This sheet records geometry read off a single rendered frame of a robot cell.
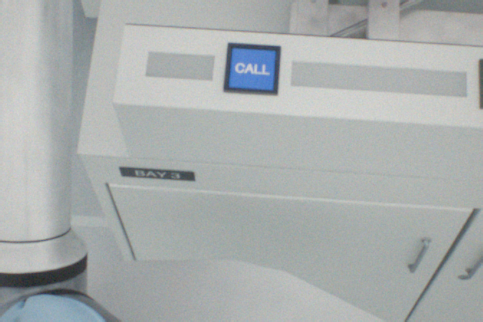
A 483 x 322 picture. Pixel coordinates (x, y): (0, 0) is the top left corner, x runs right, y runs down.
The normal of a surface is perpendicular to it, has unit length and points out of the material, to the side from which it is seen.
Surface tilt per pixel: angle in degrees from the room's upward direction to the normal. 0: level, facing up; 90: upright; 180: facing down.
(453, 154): 90
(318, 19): 0
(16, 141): 38
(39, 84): 49
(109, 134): 0
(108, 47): 0
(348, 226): 90
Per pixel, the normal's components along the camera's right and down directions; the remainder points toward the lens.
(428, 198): -0.07, 0.92
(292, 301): -0.01, -0.39
